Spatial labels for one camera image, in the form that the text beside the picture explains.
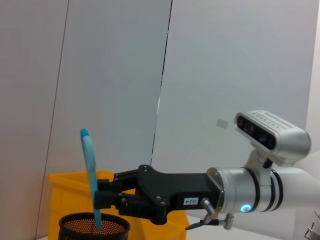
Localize yellow plastic bin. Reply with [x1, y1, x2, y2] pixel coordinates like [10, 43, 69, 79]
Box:
[47, 170, 190, 240]

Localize black mesh pen holder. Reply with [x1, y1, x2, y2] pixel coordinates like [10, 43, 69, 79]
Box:
[58, 212, 131, 240]

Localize blue scissors with sheath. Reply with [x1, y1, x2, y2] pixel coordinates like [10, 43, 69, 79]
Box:
[80, 128, 104, 231]

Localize small grey wall sticker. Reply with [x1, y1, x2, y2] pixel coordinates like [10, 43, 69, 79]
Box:
[216, 119, 230, 130]

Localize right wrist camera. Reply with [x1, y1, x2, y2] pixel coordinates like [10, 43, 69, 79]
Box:
[234, 109, 312, 167]

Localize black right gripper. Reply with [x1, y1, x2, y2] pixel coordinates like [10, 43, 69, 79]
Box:
[94, 164, 225, 225]

